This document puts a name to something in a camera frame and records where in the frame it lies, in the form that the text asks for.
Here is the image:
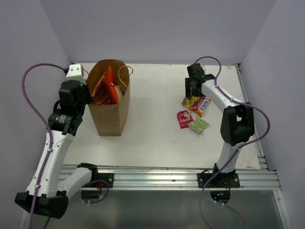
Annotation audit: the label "colourful fruit candy packet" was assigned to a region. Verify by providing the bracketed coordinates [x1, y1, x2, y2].
[182, 96, 211, 117]

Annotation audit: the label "orange Kettle chips bag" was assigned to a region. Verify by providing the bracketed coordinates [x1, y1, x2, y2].
[91, 70, 110, 104]

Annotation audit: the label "small pink candy packet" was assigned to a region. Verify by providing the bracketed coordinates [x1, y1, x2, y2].
[177, 110, 194, 129]

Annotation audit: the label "small green candy packet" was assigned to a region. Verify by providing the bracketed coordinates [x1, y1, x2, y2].
[188, 116, 210, 134]

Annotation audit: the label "cassava chips bag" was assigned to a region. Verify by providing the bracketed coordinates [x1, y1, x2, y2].
[102, 65, 122, 104]

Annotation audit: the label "brown paper bag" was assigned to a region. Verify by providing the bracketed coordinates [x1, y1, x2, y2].
[86, 59, 130, 136]

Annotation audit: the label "pink silver chips bag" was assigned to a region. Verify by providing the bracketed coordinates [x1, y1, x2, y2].
[95, 99, 112, 105]

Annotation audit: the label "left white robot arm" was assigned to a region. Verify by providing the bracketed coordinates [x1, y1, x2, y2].
[15, 80, 99, 219]

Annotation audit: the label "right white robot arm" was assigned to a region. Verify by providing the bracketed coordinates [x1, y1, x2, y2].
[185, 63, 254, 188]

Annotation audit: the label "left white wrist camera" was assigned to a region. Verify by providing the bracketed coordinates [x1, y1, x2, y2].
[65, 64, 86, 84]

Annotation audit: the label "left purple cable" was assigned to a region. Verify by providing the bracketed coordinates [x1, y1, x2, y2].
[21, 62, 69, 229]

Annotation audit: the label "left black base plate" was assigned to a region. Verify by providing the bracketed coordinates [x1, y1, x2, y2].
[78, 173, 114, 188]

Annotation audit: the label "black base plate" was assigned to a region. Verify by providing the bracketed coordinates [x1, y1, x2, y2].
[197, 170, 240, 188]
[78, 173, 114, 188]

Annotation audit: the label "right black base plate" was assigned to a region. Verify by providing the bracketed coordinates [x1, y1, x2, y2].
[197, 170, 240, 188]

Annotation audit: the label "aluminium extrusion rail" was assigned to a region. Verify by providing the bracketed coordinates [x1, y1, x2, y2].
[59, 164, 282, 191]

